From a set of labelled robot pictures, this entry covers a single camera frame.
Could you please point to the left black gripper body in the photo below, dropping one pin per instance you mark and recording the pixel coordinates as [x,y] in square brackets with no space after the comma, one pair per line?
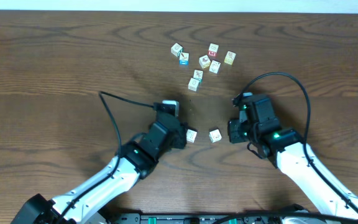
[179,142]

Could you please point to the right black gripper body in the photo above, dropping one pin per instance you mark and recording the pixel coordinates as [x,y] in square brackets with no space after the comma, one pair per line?
[240,130]

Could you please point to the wooden block green letter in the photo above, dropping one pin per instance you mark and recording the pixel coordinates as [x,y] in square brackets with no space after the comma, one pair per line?
[215,135]

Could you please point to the wooden block red seven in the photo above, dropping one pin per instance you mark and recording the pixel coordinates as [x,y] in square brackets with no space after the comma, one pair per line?
[191,135]

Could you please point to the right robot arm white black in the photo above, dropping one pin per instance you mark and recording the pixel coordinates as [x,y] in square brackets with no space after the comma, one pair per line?
[288,151]

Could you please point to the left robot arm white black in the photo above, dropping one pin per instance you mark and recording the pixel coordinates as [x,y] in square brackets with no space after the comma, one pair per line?
[135,161]

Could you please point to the wooden block teal side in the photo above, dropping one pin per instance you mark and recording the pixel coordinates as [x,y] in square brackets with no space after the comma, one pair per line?
[198,75]

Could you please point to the wooden block blue side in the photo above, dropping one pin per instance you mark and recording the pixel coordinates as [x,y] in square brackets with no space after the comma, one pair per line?
[184,58]

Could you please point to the wooden block centre brown print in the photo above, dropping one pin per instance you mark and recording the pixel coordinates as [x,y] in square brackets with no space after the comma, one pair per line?
[204,62]

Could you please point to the wooden block yellow print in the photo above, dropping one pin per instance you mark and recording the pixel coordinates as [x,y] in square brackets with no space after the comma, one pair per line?
[230,57]

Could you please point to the wooden block red M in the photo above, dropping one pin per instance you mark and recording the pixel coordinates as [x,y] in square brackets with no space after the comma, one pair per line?
[213,50]

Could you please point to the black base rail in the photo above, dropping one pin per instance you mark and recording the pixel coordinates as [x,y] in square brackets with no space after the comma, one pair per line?
[136,218]

